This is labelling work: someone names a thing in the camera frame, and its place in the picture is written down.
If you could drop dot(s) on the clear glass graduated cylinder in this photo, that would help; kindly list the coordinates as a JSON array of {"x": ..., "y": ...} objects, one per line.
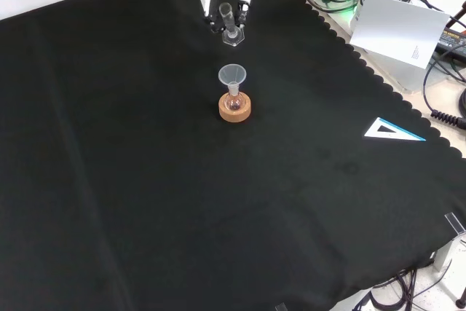
[{"x": 228, "y": 21}]

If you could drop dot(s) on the clear round-bottom flask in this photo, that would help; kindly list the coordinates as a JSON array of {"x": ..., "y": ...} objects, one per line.
[{"x": 234, "y": 101}]

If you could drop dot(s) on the clear plastic funnel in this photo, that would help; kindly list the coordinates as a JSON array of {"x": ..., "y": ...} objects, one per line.
[{"x": 233, "y": 73}]

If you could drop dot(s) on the pale white board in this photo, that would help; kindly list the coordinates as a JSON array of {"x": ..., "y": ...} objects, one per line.
[{"x": 397, "y": 27}]

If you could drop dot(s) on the white triangle ruler blue edge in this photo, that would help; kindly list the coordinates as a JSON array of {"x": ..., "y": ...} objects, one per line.
[{"x": 371, "y": 132}]

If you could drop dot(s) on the black bench cloth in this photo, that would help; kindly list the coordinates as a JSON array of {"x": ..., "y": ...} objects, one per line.
[{"x": 145, "y": 180}]

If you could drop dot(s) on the black power adapter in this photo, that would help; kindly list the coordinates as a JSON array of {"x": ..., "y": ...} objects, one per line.
[{"x": 453, "y": 41}]

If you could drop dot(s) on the grey tape strip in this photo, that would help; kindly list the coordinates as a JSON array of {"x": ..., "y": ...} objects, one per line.
[{"x": 281, "y": 307}]

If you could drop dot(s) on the clear tape strip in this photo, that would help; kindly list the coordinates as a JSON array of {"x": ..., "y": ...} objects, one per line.
[{"x": 456, "y": 223}]

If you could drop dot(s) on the white metal bracket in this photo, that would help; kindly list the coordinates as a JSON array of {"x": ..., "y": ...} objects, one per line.
[{"x": 449, "y": 252}]

